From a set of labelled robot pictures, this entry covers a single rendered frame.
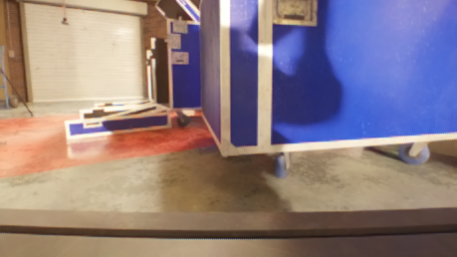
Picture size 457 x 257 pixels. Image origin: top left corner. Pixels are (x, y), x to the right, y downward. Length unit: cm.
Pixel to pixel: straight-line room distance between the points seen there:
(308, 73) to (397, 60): 37
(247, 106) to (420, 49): 71
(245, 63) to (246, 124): 19
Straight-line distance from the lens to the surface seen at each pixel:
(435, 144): 173
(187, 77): 210
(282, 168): 94
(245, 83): 73
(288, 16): 80
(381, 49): 99
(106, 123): 202
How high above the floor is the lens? 39
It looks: 7 degrees down
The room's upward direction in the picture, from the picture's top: straight up
